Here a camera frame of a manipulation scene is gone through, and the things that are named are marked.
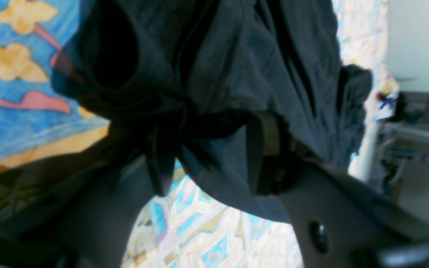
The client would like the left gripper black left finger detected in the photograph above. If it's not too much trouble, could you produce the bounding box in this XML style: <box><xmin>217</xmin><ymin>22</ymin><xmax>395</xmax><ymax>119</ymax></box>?
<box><xmin>0</xmin><ymin>124</ymin><xmax>180</xmax><ymax>268</ymax></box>

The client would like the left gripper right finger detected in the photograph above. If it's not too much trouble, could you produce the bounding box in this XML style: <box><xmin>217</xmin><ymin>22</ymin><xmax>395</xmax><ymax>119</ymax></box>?
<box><xmin>246</xmin><ymin>111</ymin><xmax>429</xmax><ymax>268</ymax></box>

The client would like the black long-sleeve t-shirt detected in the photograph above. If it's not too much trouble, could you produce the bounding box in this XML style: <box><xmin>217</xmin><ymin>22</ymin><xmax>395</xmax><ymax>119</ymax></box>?
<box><xmin>51</xmin><ymin>0</ymin><xmax>373</xmax><ymax>223</ymax></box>

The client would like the patterned tablecloth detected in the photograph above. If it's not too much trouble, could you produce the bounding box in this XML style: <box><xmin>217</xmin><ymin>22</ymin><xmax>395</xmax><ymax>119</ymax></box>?
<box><xmin>0</xmin><ymin>0</ymin><xmax>391</xmax><ymax>268</ymax></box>

